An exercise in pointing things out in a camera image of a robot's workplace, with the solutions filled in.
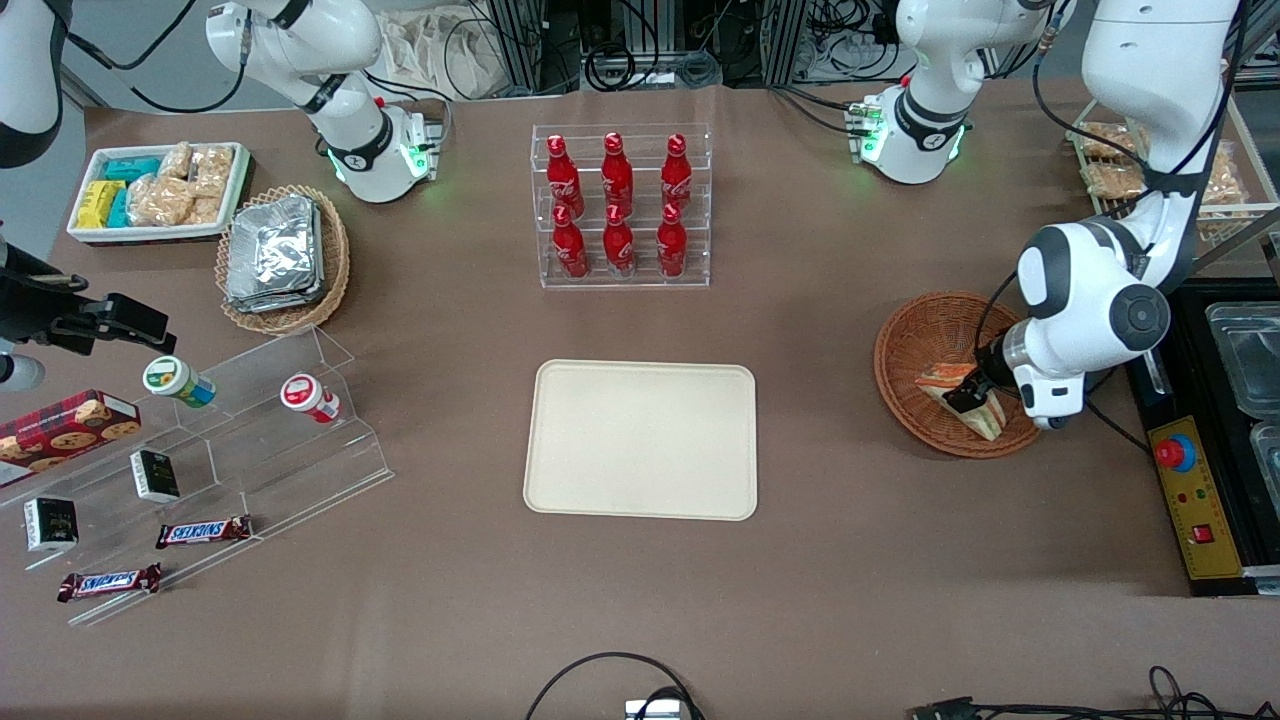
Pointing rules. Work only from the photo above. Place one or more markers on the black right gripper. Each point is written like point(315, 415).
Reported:
point(30, 310)

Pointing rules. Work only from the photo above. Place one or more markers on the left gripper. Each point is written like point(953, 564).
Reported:
point(989, 367)

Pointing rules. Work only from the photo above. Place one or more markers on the triangle sandwich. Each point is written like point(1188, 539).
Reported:
point(990, 420)

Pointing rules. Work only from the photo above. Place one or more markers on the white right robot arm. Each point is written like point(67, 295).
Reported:
point(350, 120)

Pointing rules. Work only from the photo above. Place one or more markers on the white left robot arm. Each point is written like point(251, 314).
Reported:
point(1100, 290)

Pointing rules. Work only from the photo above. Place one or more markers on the brown wicker basket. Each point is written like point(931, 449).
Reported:
point(920, 340)

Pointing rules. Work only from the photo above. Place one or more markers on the light wicker basket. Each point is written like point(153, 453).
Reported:
point(335, 260)

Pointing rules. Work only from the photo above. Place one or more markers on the tray of wrapped snacks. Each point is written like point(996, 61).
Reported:
point(1255, 205)

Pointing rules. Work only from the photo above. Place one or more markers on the cream rectangular plastic tray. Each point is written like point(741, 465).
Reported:
point(640, 440)

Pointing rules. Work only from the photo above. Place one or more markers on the green lid yogurt cup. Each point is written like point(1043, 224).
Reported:
point(172, 378)

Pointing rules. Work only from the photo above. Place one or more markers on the left gripper white cylinder attachment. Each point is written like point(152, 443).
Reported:
point(1050, 423)

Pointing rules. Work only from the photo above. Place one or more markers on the gripper white cylinder attachment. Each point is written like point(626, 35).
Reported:
point(18, 373)
point(1050, 423)

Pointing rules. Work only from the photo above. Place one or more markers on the white rectangular snack bin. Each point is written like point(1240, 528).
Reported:
point(90, 232)

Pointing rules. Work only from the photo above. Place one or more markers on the teal snack pack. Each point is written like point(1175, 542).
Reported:
point(132, 168)
point(119, 208)

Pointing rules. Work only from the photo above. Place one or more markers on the rice crisp snack bag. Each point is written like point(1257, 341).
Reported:
point(160, 200)
point(175, 160)
point(1105, 140)
point(1115, 180)
point(212, 170)
point(1225, 190)
point(203, 210)

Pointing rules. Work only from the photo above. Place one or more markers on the yellow snack pack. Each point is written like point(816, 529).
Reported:
point(98, 203)

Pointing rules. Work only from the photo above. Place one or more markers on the right gripper white cylinder attachment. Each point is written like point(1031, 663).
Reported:
point(18, 373)

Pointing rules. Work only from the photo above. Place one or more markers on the red tartan cookie box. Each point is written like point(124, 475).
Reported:
point(60, 430)

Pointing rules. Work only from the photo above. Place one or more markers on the foil wrapped pack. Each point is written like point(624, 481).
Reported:
point(275, 245)
point(275, 300)

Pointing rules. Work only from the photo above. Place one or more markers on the small black white box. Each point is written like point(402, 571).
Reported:
point(50, 524)
point(155, 476)

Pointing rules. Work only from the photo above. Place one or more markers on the clear acrylic stepped shelf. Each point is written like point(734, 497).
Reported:
point(260, 450)

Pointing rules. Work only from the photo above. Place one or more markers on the red lid yogurt cup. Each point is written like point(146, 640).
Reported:
point(305, 395)

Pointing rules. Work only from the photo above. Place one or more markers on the red emergency stop button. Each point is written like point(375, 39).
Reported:
point(1176, 453)

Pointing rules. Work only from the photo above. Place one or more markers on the Snickers chocolate bar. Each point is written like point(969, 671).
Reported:
point(108, 582)
point(203, 532)

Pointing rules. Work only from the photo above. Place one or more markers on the yellow control box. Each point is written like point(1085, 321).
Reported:
point(1200, 500)

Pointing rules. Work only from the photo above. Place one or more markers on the clear plastic container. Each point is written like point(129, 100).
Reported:
point(1250, 350)
point(1268, 460)

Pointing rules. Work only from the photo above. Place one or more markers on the red Coca-Cola bottle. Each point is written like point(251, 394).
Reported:
point(671, 248)
point(616, 172)
point(559, 172)
point(618, 248)
point(677, 172)
point(570, 248)

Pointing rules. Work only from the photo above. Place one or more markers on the clear acrylic bottle rack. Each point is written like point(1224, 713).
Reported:
point(620, 280)

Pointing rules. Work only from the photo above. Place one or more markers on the beige cloth bag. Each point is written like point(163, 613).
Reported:
point(430, 50)

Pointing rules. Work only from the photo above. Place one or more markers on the small grey device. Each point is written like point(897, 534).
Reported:
point(655, 710)

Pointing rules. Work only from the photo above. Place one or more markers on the black appliance frame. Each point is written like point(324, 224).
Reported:
point(1190, 320)

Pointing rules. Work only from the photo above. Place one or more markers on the aluminium frame profiles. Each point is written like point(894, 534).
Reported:
point(525, 40)

